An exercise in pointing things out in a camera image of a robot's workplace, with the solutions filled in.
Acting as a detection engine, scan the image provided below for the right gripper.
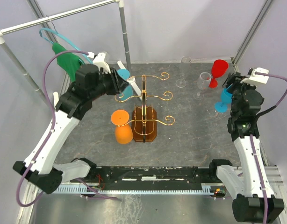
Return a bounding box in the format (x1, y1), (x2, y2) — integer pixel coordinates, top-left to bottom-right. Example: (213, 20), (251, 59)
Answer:
(221, 72), (258, 117)

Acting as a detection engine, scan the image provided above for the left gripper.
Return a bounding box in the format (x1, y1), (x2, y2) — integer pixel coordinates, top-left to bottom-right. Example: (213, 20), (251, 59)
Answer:
(90, 67), (130, 100)

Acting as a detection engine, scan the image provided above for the light blue back glass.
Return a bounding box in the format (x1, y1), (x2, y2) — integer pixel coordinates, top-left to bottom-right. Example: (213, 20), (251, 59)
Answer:
(117, 69), (133, 100)

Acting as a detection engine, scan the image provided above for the red wine glass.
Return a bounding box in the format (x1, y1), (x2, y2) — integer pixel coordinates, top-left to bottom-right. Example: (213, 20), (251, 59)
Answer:
(209, 59), (229, 88)

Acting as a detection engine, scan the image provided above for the blue front wine glass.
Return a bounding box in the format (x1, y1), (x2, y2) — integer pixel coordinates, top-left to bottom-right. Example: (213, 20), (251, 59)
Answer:
(215, 88), (232, 113)

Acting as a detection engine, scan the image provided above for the clear wine glass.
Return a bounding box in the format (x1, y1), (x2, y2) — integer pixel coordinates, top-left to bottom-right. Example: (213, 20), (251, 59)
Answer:
(194, 72), (212, 100)
(176, 56), (191, 88)

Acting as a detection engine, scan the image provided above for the orange wine glass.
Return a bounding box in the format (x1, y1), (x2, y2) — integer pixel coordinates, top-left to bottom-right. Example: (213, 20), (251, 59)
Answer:
(110, 110), (133, 144)

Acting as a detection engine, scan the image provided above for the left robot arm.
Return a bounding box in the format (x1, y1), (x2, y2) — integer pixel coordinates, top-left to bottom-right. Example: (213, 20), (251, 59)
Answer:
(13, 64), (129, 194)

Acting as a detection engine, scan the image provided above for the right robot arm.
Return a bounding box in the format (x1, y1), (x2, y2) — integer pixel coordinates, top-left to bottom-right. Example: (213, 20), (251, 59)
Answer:
(208, 68), (285, 224)

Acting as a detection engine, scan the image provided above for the brown wooden rack base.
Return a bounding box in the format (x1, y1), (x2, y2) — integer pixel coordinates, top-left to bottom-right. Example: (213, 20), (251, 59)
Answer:
(131, 105), (157, 143)

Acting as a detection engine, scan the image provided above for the green cloth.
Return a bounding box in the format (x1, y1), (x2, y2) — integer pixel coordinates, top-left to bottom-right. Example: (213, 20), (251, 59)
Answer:
(57, 53), (84, 82)

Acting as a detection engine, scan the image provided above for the blue clothes hanger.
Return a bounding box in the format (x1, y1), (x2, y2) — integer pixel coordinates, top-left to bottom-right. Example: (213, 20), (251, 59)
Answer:
(39, 19), (80, 51)

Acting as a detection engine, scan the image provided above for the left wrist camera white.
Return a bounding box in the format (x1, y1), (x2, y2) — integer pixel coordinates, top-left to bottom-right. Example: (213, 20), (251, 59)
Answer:
(87, 52), (111, 74)

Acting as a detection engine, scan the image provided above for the gold wire glass rack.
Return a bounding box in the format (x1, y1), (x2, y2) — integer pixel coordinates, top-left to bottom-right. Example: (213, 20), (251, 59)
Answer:
(115, 71), (176, 143)

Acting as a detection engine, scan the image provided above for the light blue cable duct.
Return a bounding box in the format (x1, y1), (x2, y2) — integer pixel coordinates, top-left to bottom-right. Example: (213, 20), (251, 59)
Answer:
(53, 183), (214, 196)

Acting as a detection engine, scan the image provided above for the silver clothes rail frame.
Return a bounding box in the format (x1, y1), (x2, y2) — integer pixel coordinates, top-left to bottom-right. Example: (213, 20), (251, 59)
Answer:
(0, 0), (148, 112)

